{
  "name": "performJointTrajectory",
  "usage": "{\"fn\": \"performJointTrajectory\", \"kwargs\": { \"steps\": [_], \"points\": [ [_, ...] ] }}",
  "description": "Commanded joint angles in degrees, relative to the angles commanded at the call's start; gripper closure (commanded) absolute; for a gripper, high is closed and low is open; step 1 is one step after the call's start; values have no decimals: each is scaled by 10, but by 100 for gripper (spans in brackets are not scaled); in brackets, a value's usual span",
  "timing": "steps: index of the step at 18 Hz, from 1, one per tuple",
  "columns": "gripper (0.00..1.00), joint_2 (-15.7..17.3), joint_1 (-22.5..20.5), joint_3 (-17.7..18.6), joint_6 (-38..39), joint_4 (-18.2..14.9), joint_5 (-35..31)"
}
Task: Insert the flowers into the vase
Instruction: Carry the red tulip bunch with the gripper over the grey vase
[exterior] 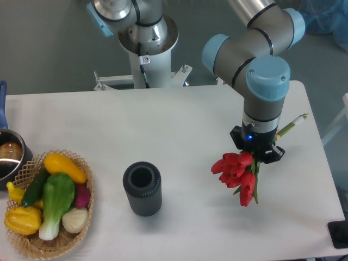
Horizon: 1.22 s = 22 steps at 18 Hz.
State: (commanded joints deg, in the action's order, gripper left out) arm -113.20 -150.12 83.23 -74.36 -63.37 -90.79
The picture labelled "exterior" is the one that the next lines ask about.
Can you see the yellow squash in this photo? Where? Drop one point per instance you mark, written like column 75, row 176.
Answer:
column 58, row 163

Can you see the blue plastic bag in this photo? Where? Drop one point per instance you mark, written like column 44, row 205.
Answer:
column 326, row 18

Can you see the white garlic bulb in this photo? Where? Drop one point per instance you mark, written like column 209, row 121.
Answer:
column 74, row 219

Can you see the red tulip bouquet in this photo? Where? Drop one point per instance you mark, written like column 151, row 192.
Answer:
column 240, row 170

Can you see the red radish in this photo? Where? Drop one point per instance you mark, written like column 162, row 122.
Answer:
column 82, row 196

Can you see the green bok choy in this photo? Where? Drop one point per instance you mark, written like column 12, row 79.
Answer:
column 58, row 195

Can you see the woven wicker basket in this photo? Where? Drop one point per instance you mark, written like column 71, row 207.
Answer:
column 31, row 246

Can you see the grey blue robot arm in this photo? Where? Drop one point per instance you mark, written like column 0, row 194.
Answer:
column 250, row 65

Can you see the blue handled metal pot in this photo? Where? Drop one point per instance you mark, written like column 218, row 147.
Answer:
column 14, row 151

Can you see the dark grey ribbed vase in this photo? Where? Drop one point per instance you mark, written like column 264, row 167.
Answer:
column 142, row 184

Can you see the yellow bell pepper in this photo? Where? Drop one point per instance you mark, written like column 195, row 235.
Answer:
column 25, row 221

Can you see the dark green cucumber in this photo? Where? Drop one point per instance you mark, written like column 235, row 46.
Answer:
column 35, row 189

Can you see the black device at edge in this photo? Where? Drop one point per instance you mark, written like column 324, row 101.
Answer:
column 338, row 233

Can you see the small yellow gourd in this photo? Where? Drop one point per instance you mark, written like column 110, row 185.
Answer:
column 16, row 195

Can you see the white frame at right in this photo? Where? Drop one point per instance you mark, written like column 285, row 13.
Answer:
column 336, row 125

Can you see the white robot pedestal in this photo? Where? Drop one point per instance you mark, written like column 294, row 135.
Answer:
column 150, row 56

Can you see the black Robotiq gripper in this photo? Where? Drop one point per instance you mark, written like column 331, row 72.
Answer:
column 261, row 144

